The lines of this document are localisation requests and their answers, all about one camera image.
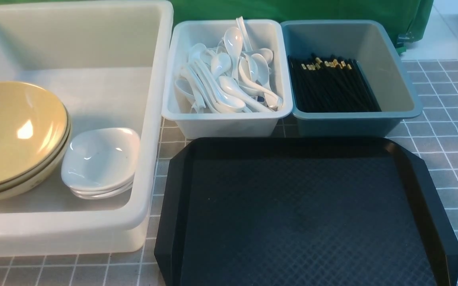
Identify stacked white dish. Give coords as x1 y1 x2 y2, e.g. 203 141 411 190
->
71 182 133 200
70 175 134 195

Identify lower stacked white dish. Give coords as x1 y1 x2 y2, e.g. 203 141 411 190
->
71 182 133 200

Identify top stacked yellow bowl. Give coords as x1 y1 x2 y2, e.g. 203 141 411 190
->
0 117 72 200

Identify black plastic serving tray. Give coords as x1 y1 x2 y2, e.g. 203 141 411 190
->
154 137 458 286

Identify top stacked white dish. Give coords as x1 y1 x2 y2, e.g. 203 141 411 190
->
70 175 134 195

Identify white square sauce dish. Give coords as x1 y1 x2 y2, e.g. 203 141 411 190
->
61 128 140 191

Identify pile of white spoons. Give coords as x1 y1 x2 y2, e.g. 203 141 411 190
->
173 16 283 114

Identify bottom stacked cream bowl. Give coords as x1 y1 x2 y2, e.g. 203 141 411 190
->
0 125 72 200

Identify white ceramic soup spoon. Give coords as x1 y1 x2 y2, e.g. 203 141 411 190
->
189 60 246 113

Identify yellow-green noodle bowl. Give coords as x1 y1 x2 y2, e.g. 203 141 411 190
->
0 81 68 183

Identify blue-grey plastic chopstick bin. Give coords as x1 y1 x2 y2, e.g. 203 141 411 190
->
281 19 422 137

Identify large white plastic tub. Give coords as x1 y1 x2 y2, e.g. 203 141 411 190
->
0 0 173 257

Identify white plastic spoon bin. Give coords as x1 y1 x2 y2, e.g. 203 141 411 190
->
162 19 293 139

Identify pile of black chopsticks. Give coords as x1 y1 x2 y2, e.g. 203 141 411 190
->
287 54 382 113

